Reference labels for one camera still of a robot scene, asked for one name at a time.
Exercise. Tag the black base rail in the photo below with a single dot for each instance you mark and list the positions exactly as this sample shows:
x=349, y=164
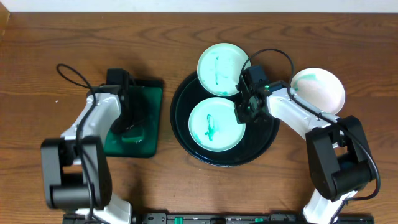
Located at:
x=163, y=218

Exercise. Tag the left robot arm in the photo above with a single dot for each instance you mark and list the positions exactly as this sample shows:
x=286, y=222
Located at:
x=75, y=170

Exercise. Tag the white plate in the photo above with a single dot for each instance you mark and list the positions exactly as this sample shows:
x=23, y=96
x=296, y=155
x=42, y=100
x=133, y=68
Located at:
x=320, y=88

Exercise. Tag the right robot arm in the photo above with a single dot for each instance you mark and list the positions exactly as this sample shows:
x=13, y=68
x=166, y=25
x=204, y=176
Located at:
x=339, y=159

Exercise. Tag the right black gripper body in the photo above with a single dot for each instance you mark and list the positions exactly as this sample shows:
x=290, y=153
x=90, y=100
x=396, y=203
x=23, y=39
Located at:
x=247, y=113

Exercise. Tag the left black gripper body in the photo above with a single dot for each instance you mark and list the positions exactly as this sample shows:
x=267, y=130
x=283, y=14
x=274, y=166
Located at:
x=131, y=127

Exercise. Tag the mint plate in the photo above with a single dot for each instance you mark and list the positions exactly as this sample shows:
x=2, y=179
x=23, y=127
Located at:
x=213, y=125
x=219, y=68

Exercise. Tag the green rectangular tray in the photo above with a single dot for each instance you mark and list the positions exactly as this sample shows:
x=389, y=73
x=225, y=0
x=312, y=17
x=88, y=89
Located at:
x=148, y=93

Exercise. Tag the green sponge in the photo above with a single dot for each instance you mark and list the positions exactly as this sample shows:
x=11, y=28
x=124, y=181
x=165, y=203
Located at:
x=133, y=135

